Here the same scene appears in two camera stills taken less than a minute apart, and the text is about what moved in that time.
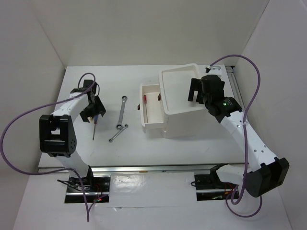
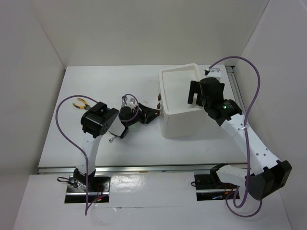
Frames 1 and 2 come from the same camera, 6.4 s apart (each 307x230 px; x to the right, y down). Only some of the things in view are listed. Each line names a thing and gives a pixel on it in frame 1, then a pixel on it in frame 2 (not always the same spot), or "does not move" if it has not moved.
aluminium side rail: (233, 83) does not move
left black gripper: (99, 109) to (145, 109)
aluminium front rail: (178, 168) does not move
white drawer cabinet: (183, 118) does not move
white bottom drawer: (153, 126) to (161, 113)
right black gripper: (195, 86) does not move
